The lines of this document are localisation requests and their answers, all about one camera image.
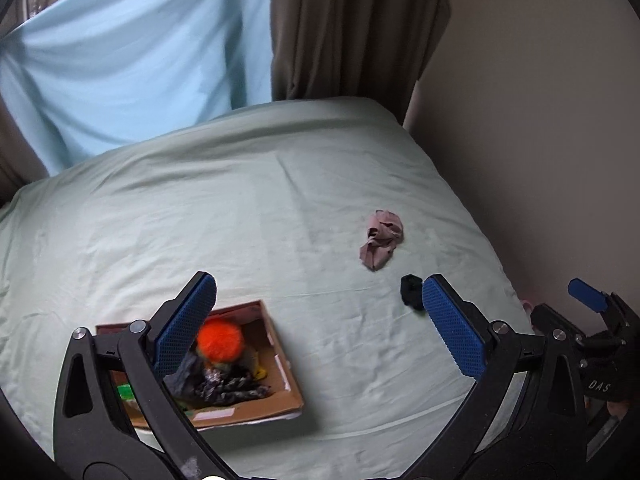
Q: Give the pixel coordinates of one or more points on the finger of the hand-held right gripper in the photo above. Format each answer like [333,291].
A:
[552,317]
[587,295]

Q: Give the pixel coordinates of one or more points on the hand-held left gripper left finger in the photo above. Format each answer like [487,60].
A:
[187,325]

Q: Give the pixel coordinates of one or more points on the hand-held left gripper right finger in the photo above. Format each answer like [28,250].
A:
[452,330]

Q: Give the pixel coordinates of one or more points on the orange fluffy pompom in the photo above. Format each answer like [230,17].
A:
[220,340]

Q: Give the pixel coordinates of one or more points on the grey sock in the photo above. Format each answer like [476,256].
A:
[182,377]

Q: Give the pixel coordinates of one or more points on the small black item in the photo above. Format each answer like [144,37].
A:
[411,292]

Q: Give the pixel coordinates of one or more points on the dark patterned scrunchie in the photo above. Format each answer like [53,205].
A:
[230,387]

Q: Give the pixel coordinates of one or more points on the green tissue packet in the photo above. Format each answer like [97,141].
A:
[126,391]

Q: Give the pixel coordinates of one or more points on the cardboard box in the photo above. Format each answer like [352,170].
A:
[280,385]

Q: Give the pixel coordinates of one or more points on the pink scrunchie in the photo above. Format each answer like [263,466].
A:
[381,240]

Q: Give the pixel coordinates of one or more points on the small yellow item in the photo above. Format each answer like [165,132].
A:
[260,367]

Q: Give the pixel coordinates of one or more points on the bed with pale green sheet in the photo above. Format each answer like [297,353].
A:
[275,210]

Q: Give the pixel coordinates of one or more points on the brown curtain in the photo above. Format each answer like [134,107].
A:
[20,160]
[350,35]

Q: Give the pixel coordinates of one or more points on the light blue hanging cloth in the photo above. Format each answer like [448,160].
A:
[130,60]

